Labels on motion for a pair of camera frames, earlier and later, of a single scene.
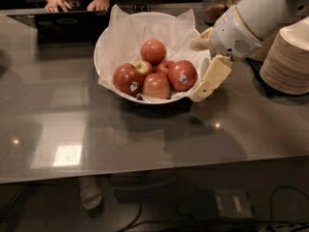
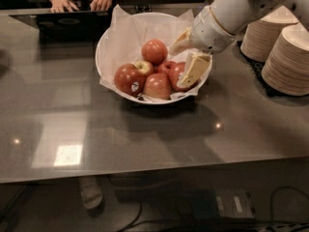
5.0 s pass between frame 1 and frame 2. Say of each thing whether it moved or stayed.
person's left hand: stayed
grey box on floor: stayed
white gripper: moved
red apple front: stayed
